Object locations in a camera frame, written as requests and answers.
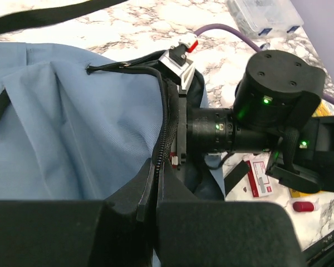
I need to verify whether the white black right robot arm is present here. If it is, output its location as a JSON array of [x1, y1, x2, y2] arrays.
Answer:
[[170, 50, 334, 194]]

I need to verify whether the red cap glue stick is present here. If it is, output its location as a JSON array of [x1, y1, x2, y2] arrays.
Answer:
[[292, 201, 320, 212]]

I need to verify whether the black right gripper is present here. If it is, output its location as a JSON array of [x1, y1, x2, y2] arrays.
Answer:
[[169, 90, 236, 170]]

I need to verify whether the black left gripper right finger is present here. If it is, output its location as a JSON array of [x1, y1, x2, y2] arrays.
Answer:
[[156, 162, 306, 266]]

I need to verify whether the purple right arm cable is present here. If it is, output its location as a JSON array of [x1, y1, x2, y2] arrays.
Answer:
[[194, 23, 334, 111]]

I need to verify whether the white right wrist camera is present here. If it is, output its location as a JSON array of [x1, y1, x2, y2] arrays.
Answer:
[[159, 33, 198, 95]]

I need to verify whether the clear plastic organizer box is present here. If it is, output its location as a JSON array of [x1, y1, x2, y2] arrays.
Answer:
[[225, 0, 303, 39]]

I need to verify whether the black metal base rail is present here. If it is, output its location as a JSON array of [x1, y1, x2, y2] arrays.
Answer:
[[303, 230, 334, 267]]

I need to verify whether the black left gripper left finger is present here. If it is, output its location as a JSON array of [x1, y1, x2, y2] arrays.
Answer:
[[0, 160, 154, 266]]

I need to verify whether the red white small box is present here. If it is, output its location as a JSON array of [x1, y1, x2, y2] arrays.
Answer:
[[245, 160, 274, 198]]

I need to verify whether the blue fabric backpack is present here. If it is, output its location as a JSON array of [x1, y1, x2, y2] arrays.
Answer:
[[0, 0, 226, 267]]

